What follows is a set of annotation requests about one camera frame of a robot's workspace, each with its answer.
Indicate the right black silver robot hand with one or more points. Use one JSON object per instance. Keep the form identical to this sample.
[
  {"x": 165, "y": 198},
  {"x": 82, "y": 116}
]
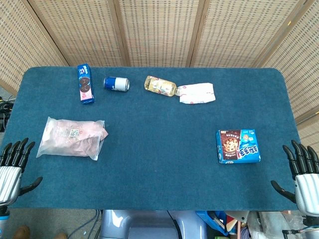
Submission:
[{"x": 307, "y": 191}]

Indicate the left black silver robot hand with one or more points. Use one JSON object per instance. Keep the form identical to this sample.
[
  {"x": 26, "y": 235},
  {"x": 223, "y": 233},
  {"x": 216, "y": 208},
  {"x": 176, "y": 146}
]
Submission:
[{"x": 7, "y": 179}]

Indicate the translucent plastic zip bag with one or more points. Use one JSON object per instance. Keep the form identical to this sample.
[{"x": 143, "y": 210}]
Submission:
[{"x": 48, "y": 147}]

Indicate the clear crumpled plastic bag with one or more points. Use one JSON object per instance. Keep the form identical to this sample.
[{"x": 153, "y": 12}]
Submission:
[{"x": 269, "y": 224}]

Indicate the brown shoe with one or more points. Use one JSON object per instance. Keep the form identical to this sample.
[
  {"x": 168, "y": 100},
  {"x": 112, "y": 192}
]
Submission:
[
  {"x": 60, "y": 236},
  {"x": 22, "y": 232}
]

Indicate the blue chocolate chip cookie box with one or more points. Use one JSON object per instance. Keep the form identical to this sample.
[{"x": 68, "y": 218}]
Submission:
[{"x": 236, "y": 147}]

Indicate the blue storage bin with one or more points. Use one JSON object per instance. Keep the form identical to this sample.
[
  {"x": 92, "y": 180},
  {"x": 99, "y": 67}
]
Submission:
[{"x": 210, "y": 221}]

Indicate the long blue sandwich cookie box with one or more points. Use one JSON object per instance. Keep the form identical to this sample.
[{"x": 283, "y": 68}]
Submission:
[{"x": 86, "y": 84}]

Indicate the blue white soda can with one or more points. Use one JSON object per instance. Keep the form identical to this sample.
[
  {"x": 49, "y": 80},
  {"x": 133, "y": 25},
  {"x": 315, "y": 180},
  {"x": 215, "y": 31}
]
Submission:
[{"x": 117, "y": 83}]

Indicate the white paper packet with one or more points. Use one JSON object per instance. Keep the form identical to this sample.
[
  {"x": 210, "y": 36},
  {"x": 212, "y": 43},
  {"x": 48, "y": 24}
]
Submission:
[{"x": 198, "y": 93}]

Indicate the grey-blue robot torso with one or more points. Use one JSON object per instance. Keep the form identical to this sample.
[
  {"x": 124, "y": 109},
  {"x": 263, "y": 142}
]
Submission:
[{"x": 149, "y": 226}]

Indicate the blue carpet table cover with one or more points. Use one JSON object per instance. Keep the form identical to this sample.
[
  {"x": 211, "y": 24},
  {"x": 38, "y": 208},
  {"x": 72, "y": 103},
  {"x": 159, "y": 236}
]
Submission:
[{"x": 159, "y": 154}]

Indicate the yellow drink plastic bottle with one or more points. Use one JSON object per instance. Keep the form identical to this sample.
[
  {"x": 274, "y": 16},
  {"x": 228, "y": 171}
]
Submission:
[{"x": 159, "y": 85}]

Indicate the wicker folding screen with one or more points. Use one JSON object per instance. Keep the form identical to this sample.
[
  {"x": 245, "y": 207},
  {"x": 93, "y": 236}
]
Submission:
[{"x": 159, "y": 32}]

